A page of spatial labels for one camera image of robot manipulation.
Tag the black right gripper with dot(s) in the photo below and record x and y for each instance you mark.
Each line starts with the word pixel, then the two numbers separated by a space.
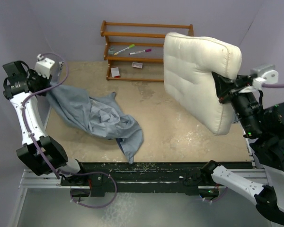
pixel 223 85

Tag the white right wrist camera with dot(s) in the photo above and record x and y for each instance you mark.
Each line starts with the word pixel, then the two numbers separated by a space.
pixel 264 74

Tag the pale green small clips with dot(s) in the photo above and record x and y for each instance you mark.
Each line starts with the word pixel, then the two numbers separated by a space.
pixel 111 50

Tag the wooden slatted rack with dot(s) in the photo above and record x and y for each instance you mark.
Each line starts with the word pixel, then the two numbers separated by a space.
pixel 124 56

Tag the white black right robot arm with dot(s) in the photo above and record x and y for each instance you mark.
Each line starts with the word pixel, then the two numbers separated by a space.
pixel 265 126

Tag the cream white pillow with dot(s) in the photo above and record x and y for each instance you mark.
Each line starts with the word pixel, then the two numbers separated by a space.
pixel 189 62

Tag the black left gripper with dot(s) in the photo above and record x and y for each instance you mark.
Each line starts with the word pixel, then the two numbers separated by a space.
pixel 47 82

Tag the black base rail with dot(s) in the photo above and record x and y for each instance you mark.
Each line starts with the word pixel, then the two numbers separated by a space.
pixel 174 177

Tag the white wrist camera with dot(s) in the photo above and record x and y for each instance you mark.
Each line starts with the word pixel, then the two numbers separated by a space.
pixel 264 74
pixel 44 66

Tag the blue printed pillowcase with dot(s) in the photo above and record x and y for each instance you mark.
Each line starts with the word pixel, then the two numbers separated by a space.
pixel 97 116

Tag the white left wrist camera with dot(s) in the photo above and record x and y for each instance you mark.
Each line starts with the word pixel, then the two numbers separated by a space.
pixel 44 66

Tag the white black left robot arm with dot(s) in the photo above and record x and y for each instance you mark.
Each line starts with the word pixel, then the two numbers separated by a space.
pixel 39 152

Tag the magenta cap marker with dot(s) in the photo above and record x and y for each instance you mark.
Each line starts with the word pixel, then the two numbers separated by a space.
pixel 138 52

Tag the white red small box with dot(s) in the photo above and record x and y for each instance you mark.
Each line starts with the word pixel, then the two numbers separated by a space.
pixel 115 73

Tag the white red label card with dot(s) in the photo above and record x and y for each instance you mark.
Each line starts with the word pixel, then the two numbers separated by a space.
pixel 137 65

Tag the green cap marker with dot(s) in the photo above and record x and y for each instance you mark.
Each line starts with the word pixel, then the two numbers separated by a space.
pixel 124 49

